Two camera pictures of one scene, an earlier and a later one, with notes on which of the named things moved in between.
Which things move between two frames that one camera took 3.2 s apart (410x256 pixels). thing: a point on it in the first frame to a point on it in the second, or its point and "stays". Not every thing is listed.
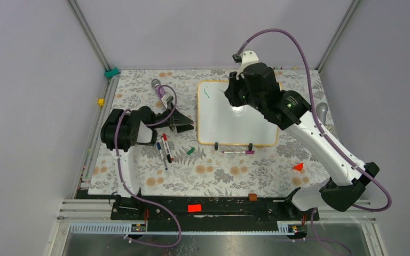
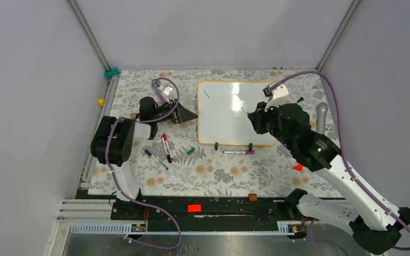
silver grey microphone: (322, 109) stays
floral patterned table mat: (176, 165) stays
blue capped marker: (160, 150) to (149, 153)
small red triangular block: (298, 167) stays
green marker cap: (190, 151) stays
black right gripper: (230, 93) to (258, 117)
